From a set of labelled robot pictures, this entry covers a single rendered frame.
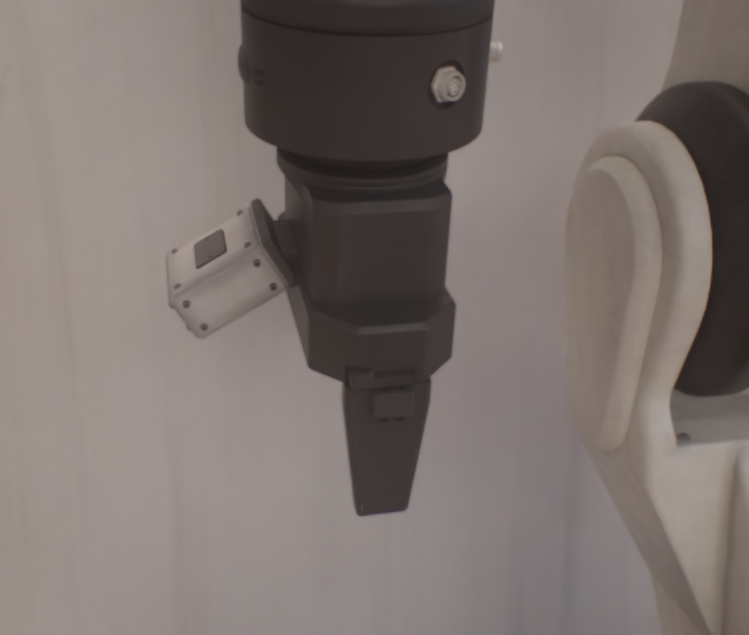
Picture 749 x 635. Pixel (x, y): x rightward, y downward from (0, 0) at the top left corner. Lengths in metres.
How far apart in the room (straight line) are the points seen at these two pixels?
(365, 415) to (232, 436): 0.40
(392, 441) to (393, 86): 0.13
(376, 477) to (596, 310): 0.15
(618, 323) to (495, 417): 0.38
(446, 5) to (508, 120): 0.43
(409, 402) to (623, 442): 0.16
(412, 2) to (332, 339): 0.12
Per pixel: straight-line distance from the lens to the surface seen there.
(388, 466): 0.36
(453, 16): 0.31
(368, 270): 0.33
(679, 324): 0.42
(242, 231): 0.38
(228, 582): 0.80
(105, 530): 0.77
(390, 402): 0.34
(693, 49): 0.48
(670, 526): 0.47
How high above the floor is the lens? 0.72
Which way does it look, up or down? 16 degrees down
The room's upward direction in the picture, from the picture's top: 1 degrees counter-clockwise
